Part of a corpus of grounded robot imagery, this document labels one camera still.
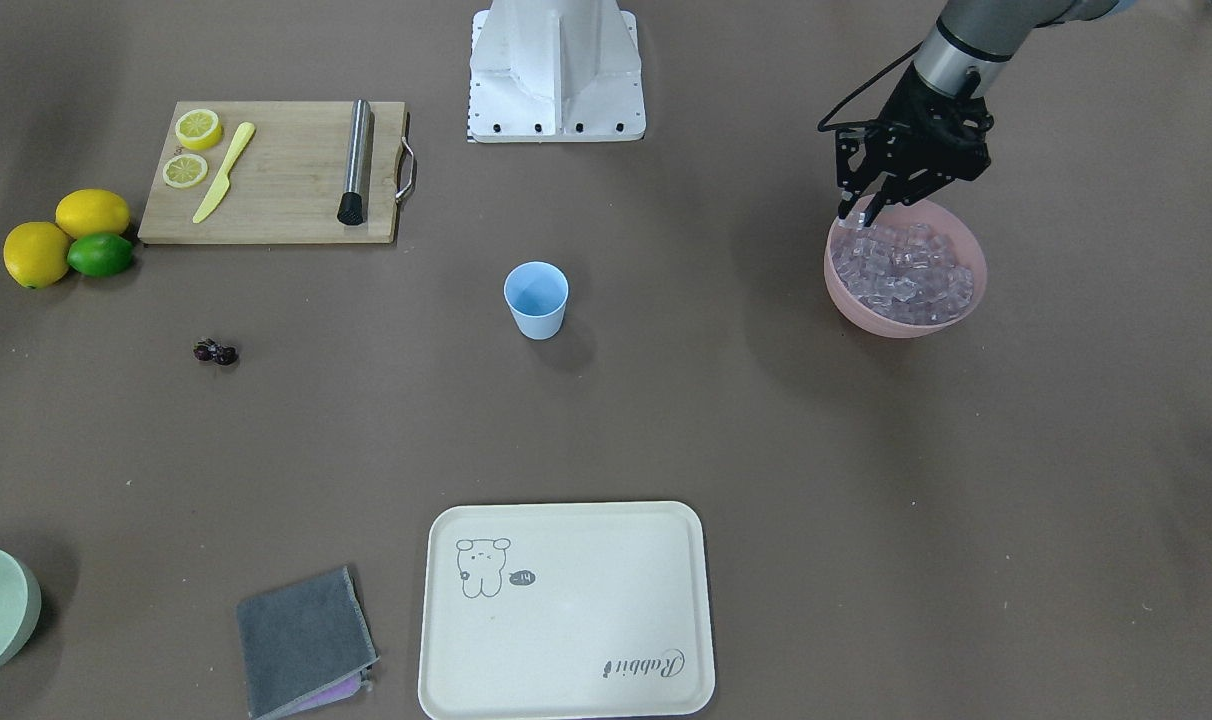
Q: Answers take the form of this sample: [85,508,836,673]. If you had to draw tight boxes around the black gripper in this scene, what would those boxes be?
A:
[833,68,994,227]

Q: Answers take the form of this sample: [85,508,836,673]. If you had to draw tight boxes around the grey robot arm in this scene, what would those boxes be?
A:
[818,1,1133,227]

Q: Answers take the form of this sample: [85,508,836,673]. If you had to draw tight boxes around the pile of clear ice cubes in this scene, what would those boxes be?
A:
[827,223,978,325]

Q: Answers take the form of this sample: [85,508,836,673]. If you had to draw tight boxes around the light blue cup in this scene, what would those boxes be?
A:
[504,261,570,341]

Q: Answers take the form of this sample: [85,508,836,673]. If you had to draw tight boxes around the dark red cherries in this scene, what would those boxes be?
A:
[193,338,239,366]

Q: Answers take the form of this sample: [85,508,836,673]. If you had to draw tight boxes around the pink bowl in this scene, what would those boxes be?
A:
[824,200,987,341]

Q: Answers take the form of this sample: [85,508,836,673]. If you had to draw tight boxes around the steel muddler black tip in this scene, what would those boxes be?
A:
[336,99,376,225]

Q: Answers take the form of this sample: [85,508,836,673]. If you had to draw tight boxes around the cream rabbit tray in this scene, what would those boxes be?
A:
[418,501,716,719]

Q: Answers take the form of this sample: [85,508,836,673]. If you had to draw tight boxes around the wooden cutting board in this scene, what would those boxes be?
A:
[138,99,415,245]

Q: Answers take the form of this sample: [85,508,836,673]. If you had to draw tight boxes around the yellow plastic knife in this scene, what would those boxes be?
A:
[191,122,257,224]

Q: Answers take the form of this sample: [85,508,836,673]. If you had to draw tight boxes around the lemon half upper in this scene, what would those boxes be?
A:
[173,108,223,152]

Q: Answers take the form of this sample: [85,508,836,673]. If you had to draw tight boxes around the lemon half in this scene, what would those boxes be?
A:
[161,152,208,190]
[173,108,223,152]

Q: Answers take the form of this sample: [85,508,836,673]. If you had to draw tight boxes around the lemon half lower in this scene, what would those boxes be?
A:
[161,152,208,190]

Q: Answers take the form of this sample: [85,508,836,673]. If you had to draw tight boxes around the grey folded cloth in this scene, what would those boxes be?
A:
[234,565,379,719]

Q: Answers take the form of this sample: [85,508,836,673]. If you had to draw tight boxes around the green lime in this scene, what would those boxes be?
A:
[65,232,135,278]

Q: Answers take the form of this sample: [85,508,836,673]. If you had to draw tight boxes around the yellow lemon near board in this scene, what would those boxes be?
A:
[56,188,132,240]

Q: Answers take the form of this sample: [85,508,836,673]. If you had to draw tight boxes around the yellow lemon outer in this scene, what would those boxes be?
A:
[2,222,72,290]

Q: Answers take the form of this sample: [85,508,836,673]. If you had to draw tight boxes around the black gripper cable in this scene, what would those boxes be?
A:
[817,42,925,136]

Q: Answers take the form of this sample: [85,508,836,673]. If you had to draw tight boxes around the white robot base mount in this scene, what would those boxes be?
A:
[465,1,647,143]

